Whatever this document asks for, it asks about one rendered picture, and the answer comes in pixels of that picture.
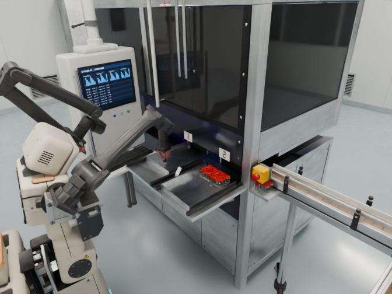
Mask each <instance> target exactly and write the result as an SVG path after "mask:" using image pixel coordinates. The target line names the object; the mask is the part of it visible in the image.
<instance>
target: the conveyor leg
mask: <svg viewBox="0 0 392 294"><path fill-rule="evenodd" d="M298 209H299V207H298V206H296V205H293V204H292V203H290V204H289V211H288V218H287V222H286V229H285V235H284V240H283V246H282V253H281V260H280V264H279V271H278V277H277V284H278V285H281V286H282V285H284V284H285V278H286V272H287V268H288V262H289V256H290V253H291V247H292V240H293V235H294V231H295V225H296V219H297V215H298Z"/></svg>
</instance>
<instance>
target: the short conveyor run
mask: <svg viewBox="0 0 392 294"><path fill-rule="evenodd" d="M299 169H300V170H298V174H297V173H295V172H292V171H290V170H288V169H286V168H284V167H281V166H279V165H277V164H275V163H273V168H272V174H271V179H270V180H269V181H270V182H273V188H274V189H276V190H278V191H280V192H281V193H280V195H279V197H281V198H283V199H285V200H286V201H288V202H290V203H292V204H293V205H296V206H297V207H299V208H301V209H303V210H305V211H307V212H308V213H310V214H312V215H314V216H316V217H318V218H320V219H322V220H323V221H325V222H327V223H329V224H331V225H333V226H335V227H336V228H338V229H340V230H342V231H344V232H345V233H347V234H349V235H351V236H353V237H355V238H357V239H359V240H360V241H362V242H364V243H366V244H368V245H370V246H372V247H374V248H375V249H377V250H379V251H381V252H382V253H384V254H387V255H388V256H390V257H391V258H392V216H391V215H388V214H386V213H384V212H382V211H380V210H377V209H375V208H372V204H373V201H372V200H373V199H374V197H373V196H369V198H368V200H367V201H366V204H364V203H362V202H359V201H357V200H355V199H353V198H350V197H348V196H346V195H344V194H341V193H340V192H337V191H335V190H332V189H330V188H328V187H326V186H324V185H321V184H319V183H317V182H315V181H313V180H310V179H308V178H306V177H303V176H302V174H303V171H302V170H303V167H302V166H300V167H299Z"/></svg>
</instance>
